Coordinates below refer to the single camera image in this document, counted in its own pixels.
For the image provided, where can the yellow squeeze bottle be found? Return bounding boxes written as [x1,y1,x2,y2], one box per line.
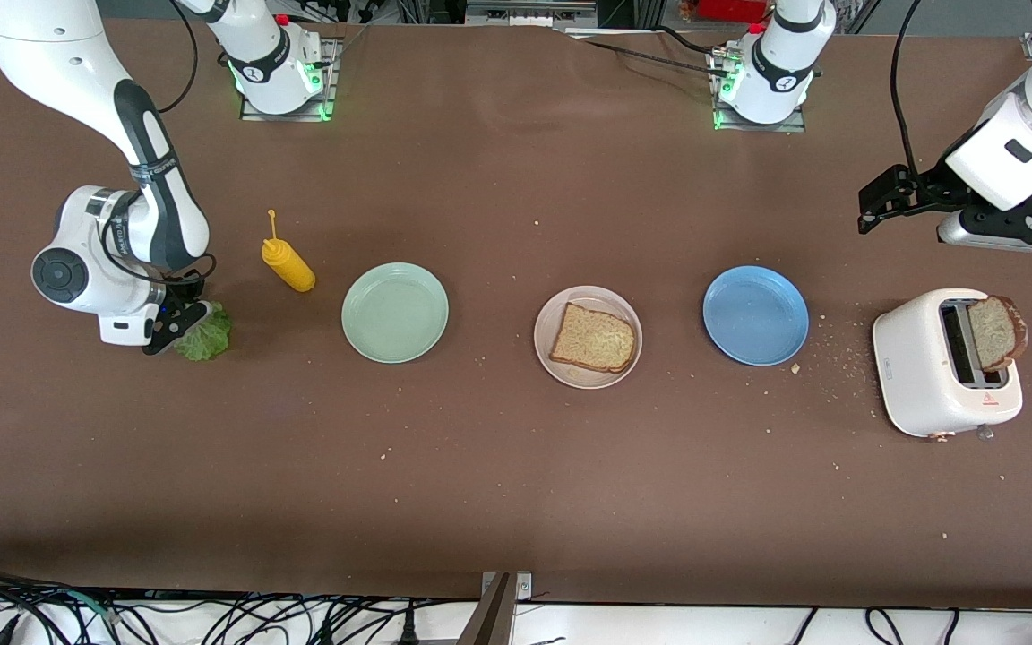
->
[262,210,316,293]

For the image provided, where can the red box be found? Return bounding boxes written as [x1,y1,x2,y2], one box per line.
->
[698,0,770,24]

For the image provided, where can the light green plate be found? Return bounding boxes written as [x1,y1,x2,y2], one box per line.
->
[341,262,450,365]

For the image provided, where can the dark grey metal post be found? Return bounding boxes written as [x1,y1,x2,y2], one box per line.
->
[456,572,517,645]

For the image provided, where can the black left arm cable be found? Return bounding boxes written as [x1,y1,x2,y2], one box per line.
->
[889,0,925,185]

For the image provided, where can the brown bread slice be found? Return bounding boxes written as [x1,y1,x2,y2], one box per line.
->
[967,296,1028,374]
[549,302,639,375]

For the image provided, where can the silver table edge bracket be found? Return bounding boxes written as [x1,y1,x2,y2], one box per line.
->
[480,571,534,602]

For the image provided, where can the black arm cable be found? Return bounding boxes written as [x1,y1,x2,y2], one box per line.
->
[889,0,925,185]
[102,0,218,289]

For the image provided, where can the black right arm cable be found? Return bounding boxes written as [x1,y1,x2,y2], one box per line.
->
[102,0,218,289]

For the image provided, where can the beige plate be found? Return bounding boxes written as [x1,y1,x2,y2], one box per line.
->
[533,285,644,390]

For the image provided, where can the white toaster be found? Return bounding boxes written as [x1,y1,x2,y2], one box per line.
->
[872,288,1024,442]

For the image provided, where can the green lettuce leaf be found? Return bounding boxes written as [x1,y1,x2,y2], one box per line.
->
[177,303,233,362]

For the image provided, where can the black base cable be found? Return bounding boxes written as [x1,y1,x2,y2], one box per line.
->
[580,36,718,77]

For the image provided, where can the grey metal equipment box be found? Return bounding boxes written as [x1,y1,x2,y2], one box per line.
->
[465,0,599,28]

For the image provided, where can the blue plate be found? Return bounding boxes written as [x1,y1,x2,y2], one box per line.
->
[702,265,810,367]

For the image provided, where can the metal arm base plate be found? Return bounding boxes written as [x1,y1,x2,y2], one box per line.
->
[238,34,342,123]
[707,47,810,134]

